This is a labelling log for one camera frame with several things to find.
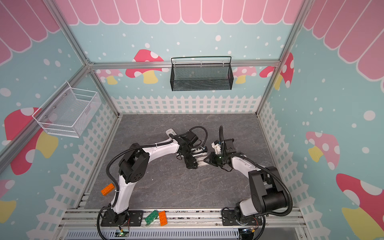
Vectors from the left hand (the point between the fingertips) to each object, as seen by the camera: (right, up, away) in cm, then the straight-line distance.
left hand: (193, 161), depth 94 cm
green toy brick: (-20, -24, -20) cm, 37 cm away
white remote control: (+5, +2, 0) cm, 5 cm away
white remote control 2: (-17, +19, +15) cm, 29 cm away
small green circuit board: (-34, -30, -21) cm, 50 cm away
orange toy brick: (-14, -25, -20) cm, 35 cm away
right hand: (+7, +2, -5) cm, 9 cm away
